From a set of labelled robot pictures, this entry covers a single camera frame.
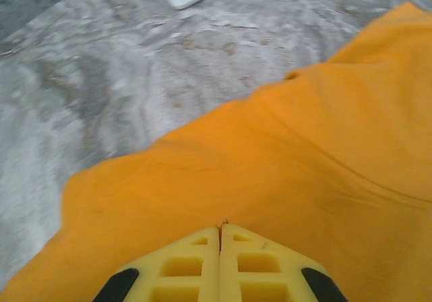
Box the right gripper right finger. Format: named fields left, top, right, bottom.
left=221, top=223, right=348, bottom=302

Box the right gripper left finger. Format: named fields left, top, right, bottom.
left=90, top=225, right=221, bottom=302

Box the orange t-shirt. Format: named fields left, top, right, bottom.
left=0, top=1, right=432, bottom=302

